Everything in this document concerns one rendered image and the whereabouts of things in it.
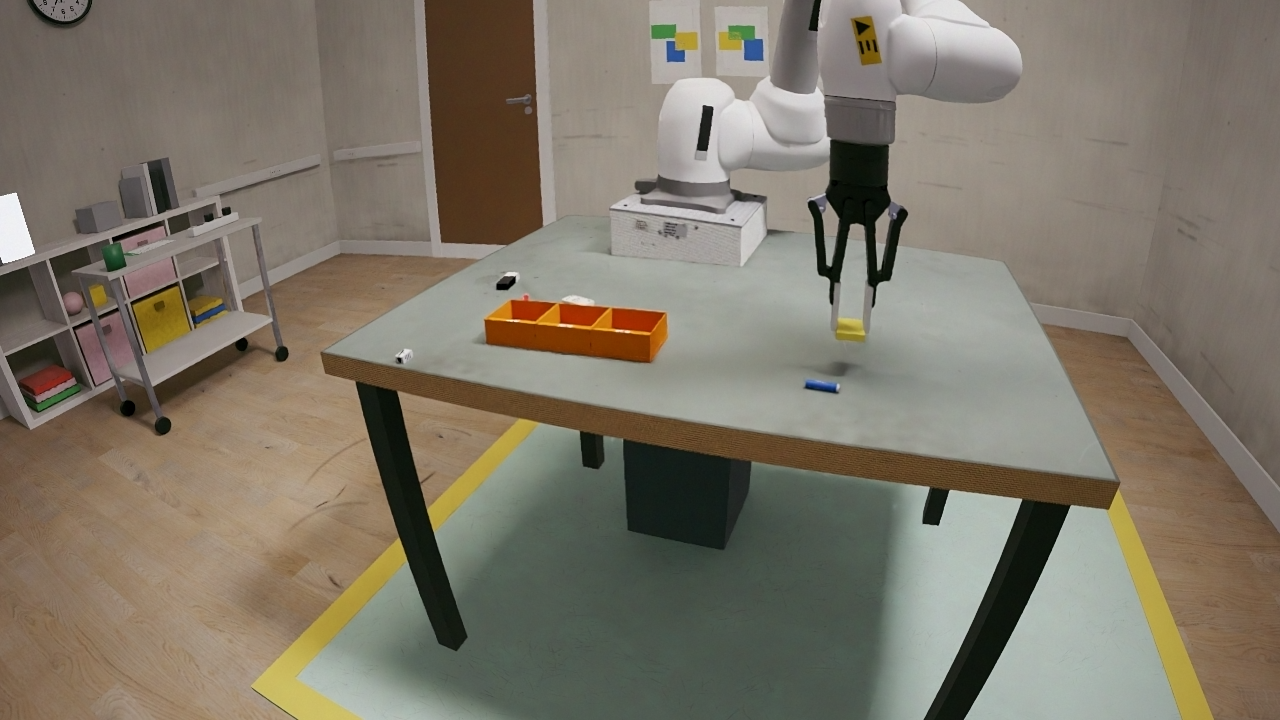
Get orange three-compartment tray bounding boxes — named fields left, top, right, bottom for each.
left=484, top=299, right=668, bottom=363

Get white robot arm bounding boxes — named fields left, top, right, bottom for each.
left=635, top=0, right=1021, bottom=215

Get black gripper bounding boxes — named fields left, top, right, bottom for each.
left=806, top=138, right=908, bottom=334

